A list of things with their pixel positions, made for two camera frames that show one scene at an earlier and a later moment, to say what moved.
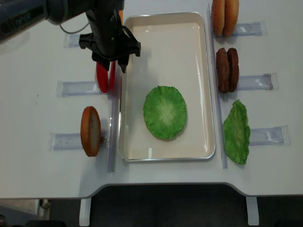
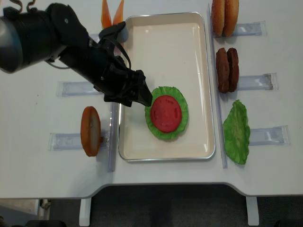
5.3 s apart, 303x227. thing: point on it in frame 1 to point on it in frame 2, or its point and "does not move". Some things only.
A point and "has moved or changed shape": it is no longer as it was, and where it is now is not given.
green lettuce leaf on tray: x=164 y=111 does not move
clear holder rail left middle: x=73 y=88 does not move
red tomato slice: x=102 y=74 has moved or changed shape
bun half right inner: x=218 y=15 does not move
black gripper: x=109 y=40 to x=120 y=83
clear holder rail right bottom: x=276 y=135 does not move
